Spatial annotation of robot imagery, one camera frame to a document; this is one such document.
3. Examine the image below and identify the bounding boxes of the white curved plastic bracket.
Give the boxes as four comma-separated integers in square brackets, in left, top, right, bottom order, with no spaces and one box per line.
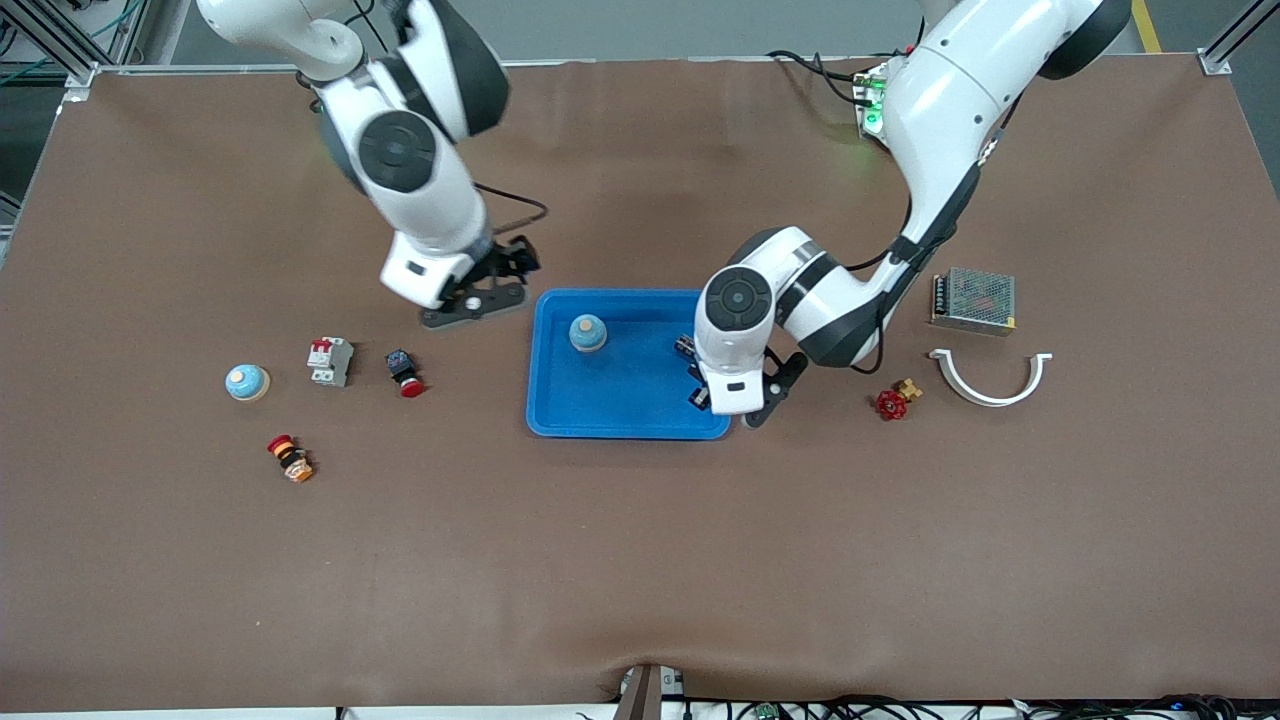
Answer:
[929,348,1054,408]

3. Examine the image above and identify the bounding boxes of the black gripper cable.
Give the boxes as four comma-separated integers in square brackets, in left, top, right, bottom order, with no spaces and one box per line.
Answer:
[845,100,1006,376]
[475,183,550,237]

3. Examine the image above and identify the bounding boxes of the brown table mat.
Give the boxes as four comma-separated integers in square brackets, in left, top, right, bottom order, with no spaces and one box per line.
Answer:
[0,55,1280,713]

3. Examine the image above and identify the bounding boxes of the aluminium frame post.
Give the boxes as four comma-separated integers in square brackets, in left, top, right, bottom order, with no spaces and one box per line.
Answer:
[1195,0,1280,76]
[45,0,161,101]

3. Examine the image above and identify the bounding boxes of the metal mount bracket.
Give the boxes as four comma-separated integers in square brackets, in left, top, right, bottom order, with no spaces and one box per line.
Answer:
[612,662,689,720]

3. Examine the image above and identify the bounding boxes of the metal mesh power supply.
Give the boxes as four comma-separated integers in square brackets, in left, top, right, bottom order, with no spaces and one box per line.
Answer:
[930,266,1018,337]

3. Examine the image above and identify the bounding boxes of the red yellow emergency stop button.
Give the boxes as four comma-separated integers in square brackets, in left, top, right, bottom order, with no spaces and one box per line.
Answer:
[267,434,315,484]

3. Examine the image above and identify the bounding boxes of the black cable bundle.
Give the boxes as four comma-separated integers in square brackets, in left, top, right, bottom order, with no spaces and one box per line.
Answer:
[690,694,1246,720]

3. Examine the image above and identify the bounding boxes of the white circuit breaker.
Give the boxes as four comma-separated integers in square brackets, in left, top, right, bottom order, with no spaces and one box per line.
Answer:
[307,337,355,388]

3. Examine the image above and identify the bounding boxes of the red handle brass valve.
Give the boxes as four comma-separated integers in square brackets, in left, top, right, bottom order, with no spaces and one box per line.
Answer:
[877,378,923,421]

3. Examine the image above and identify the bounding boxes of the black arm base cable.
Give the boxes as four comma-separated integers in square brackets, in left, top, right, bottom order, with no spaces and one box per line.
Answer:
[766,48,873,107]

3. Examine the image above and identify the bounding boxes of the blue plastic tray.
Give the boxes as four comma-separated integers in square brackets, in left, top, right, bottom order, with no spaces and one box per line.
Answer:
[526,289,733,441]

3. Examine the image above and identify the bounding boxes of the black red push button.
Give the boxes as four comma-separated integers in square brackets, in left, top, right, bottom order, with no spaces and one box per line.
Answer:
[385,349,426,399]

